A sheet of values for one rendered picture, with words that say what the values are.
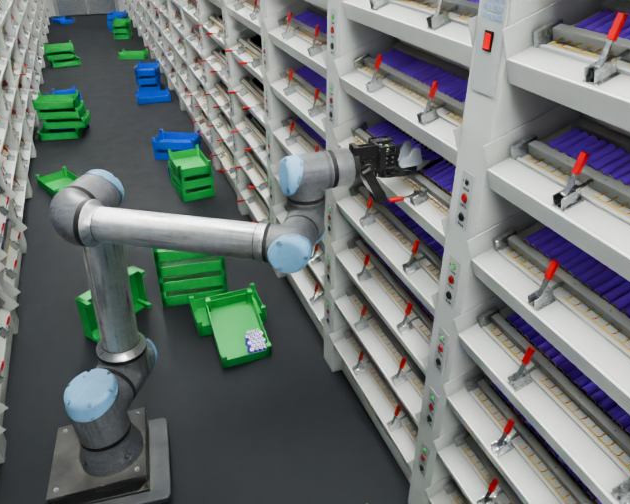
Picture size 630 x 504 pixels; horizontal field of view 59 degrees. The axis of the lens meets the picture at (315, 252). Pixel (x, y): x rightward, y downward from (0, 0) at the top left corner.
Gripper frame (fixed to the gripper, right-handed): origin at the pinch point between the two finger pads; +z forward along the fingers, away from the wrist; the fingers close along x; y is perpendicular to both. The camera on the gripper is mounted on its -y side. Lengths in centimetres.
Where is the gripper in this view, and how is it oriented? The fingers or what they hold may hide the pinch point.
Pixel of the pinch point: (422, 162)
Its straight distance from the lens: 145.7
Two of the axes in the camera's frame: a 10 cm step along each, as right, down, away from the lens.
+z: 9.4, -1.9, 2.9
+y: 0.0, -8.5, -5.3
